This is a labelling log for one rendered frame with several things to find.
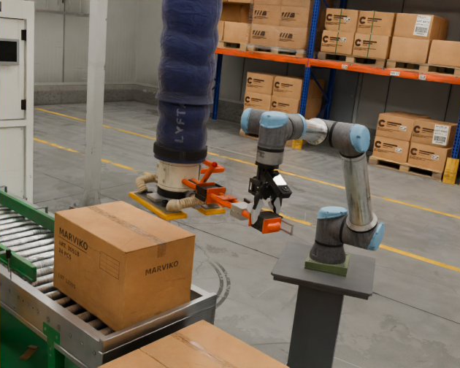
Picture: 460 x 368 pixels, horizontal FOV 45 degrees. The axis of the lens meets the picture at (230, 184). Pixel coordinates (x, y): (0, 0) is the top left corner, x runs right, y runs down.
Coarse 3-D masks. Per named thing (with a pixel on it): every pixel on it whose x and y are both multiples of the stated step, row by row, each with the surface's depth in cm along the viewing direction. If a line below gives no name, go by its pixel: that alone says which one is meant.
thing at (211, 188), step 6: (198, 186) 215; (204, 186) 218; (210, 186) 219; (216, 186) 219; (222, 186) 217; (198, 192) 216; (204, 192) 211; (210, 192) 212; (216, 192) 213; (222, 192) 215; (198, 198) 215; (204, 198) 212
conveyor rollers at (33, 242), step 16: (0, 208) 390; (0, 224) 363; (16, 224) 362; (32, 224) 363; (0, 240) 336; (16, 240) 336; (32, 240) 342; (48, 240) 341; (32, 256) 316; (48, 256) 322; (16, 272) 298; (48, 272) 302; (48, 288) 283; (64, 304) 271; (96, 320) 256
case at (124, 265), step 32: (64, 224) 268; (96, 224) 263; (128, 224) 267; (160, 224) 271; (64, 256) 272; (96, 256) 251; (128, 256) 236; (160, 256) 249; (192, 256) 265; (64, 288) 276; (96, 288) 254; (128, 288) 240; (160, 288) 255; (128, 320) 245
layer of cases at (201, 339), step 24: (168, 336) 250; (192, 336) 252; (216, 336) 254; (120, 360) 228; (144, 360) 230; (168, 360) 232; (192, 360) 233; (216, 360) 235; (240, 360) 237; (264, 360) 239
